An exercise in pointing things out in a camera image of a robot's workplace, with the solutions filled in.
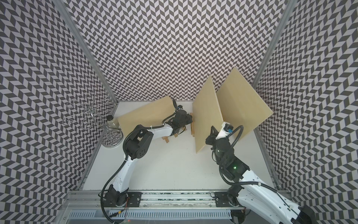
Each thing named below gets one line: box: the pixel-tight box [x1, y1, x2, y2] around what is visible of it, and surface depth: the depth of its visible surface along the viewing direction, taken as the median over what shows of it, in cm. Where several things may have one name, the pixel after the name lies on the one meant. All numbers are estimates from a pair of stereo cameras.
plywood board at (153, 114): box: [117, 96, 176, 138], surface depth 105 cm
